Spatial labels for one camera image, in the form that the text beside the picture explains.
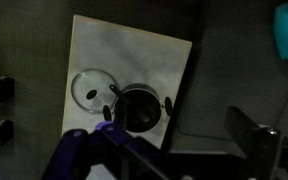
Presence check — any black cooking pot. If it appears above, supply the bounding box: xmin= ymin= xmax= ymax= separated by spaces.
xmin=102 ymin=83 xmax=174 ymax=134

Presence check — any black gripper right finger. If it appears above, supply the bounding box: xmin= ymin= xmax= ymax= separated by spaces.
xmin=223 ymin=105 xmax=285 ymax=180

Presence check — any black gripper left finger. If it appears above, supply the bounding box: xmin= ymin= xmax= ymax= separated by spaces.
xmin=40 ymin=121 xmax=172 ymax=180

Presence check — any glass pot lid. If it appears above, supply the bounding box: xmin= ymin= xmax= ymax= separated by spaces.
xmin=70 ymin=68 xmax=120 ymax=114

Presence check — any black spoon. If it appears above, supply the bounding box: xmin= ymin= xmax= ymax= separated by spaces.
xmin=108 ymin=84 xmax=150 ymax=125

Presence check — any dark grey sofa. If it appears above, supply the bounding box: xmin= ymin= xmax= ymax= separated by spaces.
xmin=170 ymin=0 xmax=288 ymax=158

